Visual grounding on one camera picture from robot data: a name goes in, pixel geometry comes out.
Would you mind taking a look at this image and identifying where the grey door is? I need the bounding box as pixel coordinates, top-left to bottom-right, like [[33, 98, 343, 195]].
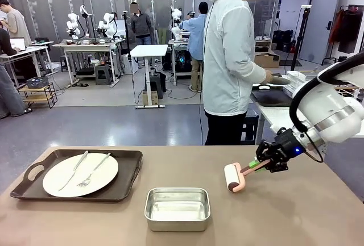
[[300, 0, 341, 65]]

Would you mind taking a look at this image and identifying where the black step stool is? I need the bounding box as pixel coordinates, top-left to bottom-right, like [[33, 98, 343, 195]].
[[241, 109, 260, 145]]

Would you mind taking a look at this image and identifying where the person in blue shirt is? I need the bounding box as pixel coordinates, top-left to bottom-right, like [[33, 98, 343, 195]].
[[181, 1, 207, 92]]

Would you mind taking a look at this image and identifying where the large white round plate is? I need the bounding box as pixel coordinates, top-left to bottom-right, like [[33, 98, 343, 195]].
[[42, 152, 119, 198]]

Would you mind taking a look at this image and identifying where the person's right forearm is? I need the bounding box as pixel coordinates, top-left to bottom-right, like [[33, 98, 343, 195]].
[[246, 61, 268, 85]]

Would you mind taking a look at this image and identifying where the grey-brown dish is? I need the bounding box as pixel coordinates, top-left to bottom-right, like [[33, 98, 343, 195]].
[[266, 74, 291, 86]]

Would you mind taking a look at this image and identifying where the silver metal fork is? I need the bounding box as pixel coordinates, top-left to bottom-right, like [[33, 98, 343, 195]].
[[76, 152, 111, 189]]

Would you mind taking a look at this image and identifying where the person in beige shirt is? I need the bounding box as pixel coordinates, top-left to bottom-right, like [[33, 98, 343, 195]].
[[0, 0, 32, 48]]

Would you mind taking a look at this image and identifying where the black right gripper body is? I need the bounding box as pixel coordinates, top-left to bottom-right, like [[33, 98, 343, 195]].
[[275, 128, 307, 163]]

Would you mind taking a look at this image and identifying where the white side table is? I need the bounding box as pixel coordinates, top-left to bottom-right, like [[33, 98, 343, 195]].
[[250, 86, 364, 159]]

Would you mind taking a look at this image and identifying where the black flat tray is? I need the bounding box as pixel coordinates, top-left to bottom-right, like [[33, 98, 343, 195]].
[[251, 85, 294, 107]]

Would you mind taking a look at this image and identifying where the silver metal knife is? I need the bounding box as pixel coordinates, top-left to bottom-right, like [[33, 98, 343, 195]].
[[58, 151, 89, 192]]

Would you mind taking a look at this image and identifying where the low wooden shelf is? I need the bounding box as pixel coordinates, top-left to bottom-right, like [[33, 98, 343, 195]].
[[17, 82, 59, 109]]

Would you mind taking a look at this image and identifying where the grey wire basket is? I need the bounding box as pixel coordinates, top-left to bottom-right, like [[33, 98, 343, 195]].
[[25, 76, 49, 89]]

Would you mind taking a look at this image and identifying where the brown plastic serving tray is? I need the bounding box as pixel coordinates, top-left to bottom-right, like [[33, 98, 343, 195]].
[[10, 149, 143, 203]]

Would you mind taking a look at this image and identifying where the rectangular metal container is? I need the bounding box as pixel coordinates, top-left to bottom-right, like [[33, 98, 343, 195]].
[[144, 187, 212, 232]]

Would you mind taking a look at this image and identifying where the person in grey jacket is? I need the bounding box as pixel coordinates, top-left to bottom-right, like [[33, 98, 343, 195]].
[[130, 1, 153, 45]]

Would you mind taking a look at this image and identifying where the person in dark sweater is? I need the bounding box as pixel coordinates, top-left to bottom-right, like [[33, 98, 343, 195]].
[[0, 28, 34, 119]]

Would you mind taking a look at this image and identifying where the grey plastic stool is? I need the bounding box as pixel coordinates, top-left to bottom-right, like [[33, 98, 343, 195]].
[[95, 64, 112, 86]]

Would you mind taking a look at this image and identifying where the open laptop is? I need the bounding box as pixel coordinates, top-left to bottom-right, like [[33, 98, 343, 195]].
[[10, 37, 27, 52]]

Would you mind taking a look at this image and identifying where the white wire dish rack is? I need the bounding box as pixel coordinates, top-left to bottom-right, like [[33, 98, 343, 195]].
[[284, 69, 364, 99]]

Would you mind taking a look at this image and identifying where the black tripod stand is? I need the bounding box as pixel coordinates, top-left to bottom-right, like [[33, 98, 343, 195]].
[[289, 4, 313, 72]]

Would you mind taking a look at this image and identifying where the small cardboard box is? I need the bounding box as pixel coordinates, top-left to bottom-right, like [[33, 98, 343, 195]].
[[142, 90, 159, 106]]

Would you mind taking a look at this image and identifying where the orange hanging jacket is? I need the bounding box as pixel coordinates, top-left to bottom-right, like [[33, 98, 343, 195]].
[[329, 9, 346, 45]]

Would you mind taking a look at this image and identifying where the computer tower with lights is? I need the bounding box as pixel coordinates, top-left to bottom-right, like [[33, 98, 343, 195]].
[[175, 48, 192, 73]]

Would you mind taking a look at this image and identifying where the white work desk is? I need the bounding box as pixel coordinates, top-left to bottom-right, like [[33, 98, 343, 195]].
[[52, 40, 122, 88]]

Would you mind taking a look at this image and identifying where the black equipment case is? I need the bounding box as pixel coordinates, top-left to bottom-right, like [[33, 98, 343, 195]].
[[272, 29, 294, 53]]

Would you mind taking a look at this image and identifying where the white standing desk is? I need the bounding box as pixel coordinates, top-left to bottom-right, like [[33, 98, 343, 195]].
[[130, 44, 169, 110]]

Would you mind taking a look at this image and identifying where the person in white jacket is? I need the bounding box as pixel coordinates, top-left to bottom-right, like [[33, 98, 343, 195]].
[[203, 0, 270, 147]]

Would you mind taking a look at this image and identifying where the white camera stand with cable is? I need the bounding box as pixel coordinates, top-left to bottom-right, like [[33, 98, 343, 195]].
[[79, 4, 93, 38]]

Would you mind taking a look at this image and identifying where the black plastic stool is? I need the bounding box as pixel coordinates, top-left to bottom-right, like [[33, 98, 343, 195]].
[[144, 71, 167, 101]]

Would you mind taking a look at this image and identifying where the pink lint roller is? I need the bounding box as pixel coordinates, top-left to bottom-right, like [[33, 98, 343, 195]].
[[224, 159, 274, 193]]

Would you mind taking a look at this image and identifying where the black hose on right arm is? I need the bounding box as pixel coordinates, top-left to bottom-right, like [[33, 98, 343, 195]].
[[289, 52, 364, 133]]

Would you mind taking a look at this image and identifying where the black hanging jacket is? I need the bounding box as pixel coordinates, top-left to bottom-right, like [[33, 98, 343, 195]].
[[337, 9, 364, 54]]

